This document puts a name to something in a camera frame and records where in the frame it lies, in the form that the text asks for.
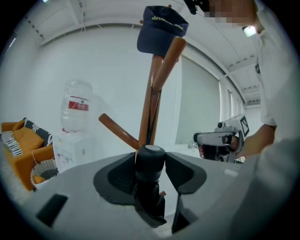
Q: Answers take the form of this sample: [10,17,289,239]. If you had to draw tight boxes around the black white patterned cushion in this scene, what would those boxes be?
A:
[22,117,53,147]

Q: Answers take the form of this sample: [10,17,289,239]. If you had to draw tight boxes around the small orange cushion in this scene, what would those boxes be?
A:
[12,120,25,132]

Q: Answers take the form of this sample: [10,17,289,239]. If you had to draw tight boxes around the black head-worn camera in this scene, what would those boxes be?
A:
[183,0,211,15]

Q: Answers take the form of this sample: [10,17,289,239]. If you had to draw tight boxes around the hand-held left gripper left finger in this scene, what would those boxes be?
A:
[93,152,137,205]

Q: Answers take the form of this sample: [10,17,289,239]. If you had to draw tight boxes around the white woven basket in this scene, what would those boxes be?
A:
[30,159,60,190]

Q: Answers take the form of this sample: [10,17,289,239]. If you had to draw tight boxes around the white water dispenser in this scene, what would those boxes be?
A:
[52,131,94,174]

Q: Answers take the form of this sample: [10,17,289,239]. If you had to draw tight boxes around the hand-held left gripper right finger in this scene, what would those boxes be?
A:
[165,151,207,195]

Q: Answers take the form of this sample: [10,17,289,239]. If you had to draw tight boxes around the person's right forearm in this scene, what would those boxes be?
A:
[235,123,278,158]

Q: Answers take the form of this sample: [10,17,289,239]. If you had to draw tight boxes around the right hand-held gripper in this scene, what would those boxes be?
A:
[193,114,251,164]

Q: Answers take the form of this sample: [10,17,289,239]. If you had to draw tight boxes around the person's right hand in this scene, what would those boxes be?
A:
[198,135,246,159]

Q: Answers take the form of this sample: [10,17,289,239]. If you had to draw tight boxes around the person's head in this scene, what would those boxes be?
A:
[203,0,266,36]

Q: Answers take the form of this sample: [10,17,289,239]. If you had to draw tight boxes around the navy blue cap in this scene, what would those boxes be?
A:
[136,5,189,57]

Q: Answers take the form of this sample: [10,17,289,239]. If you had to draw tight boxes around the brown wooden coat stand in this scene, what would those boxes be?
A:
[98,4,188,197]

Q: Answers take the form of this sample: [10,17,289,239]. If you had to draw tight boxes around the black white striped blanket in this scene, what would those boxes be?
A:
[1,130,24,157]

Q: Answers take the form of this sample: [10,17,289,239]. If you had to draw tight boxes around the grey window roller blind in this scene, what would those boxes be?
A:
[175,55,221,145]

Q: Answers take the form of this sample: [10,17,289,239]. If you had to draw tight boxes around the orange sofa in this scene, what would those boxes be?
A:
[1,120,56,192]

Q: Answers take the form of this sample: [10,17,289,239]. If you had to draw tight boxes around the large orange cushion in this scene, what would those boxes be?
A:
[13,126,45,151]

